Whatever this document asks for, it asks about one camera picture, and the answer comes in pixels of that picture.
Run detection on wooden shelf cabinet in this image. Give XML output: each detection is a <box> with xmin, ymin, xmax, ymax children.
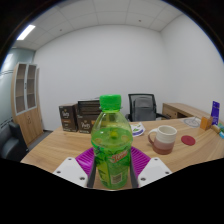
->
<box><xmin>10</xmin><ymin>62</ymin><xmax>44</xmax><ymax>146</ymax></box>

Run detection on rectangular ceiling light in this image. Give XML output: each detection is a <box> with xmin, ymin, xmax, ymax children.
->
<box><xmin>16</xmin><ymin>24</ymin><xmax>36</xmax><ymax>41</ymax></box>

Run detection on black mesh office chair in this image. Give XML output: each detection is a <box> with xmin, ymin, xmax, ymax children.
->
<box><xmin>125</xmin><ymin>93</ymin><xmax>171</xmax><ymax>123</ymax></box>

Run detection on flat round red coaster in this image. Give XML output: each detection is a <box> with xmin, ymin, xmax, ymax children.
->
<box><xmin>180</xmin><ymin>134</ymin><xmax>197</xmax><ymax>147</ymax></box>

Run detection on orange cardboard box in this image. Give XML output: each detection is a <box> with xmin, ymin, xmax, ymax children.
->
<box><xmin>199</xmin><ymin>115</ymin><xmax>214</xmax><ymax>131</ymax></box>

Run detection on white and brown mug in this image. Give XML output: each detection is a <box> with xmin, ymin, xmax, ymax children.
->
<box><xmin>147</xmin><ymin>124</ymin><xmax>178</xmax><ymax>155</ymax></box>

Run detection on large dark brown box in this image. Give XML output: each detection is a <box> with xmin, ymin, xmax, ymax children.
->
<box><xmin>76</xmin><ymin>98</ymin><xmax>102</xmax><ymax>135</ymax></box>

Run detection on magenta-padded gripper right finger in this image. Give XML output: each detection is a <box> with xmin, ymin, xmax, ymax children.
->
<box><xmin>129</xmin><ymin>146</ymin><xmax>173</xmax><ymax>189</ymax></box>

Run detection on black armchair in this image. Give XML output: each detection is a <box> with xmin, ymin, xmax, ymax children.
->
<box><xmin>0</xmin><ymin>121</ymin><xmax>30</xmax><ymax>163</ymax></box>

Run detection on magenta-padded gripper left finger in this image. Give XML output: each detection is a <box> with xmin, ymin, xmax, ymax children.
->
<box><xmin>52</xmin><ymin>146</ymin><xmax>98</xmax><ymax>189</ymax></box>

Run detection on small tan box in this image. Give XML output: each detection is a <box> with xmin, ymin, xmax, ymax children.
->
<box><xmin>210</xmin><ymin>124</ymin><xmax>222</xmax><ymax>135</ymax></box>

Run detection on white sheet with circle print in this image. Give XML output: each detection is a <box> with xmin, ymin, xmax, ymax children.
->
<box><xmin>182</xmin><ymin>116</ymin><xmax>202</xmax><ymax>128</ymax></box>

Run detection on purple pouch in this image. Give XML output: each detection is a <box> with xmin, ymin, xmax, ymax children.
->
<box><xmin>210</xmin><ymin>100</ymin><xmax>221</xmax><ymax>126</ymax></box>

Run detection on green drink bottle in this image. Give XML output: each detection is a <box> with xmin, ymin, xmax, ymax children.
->
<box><xmin>90</xmin><ymin>94</ymin><xmax>134</xmax><ymax>191</ymax></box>

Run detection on wooden side desk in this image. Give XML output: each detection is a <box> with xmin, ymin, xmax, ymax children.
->
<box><xmin>161</xmin><ymin>102</ymin><xmax>215</xmax><ymax>122</ymax></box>

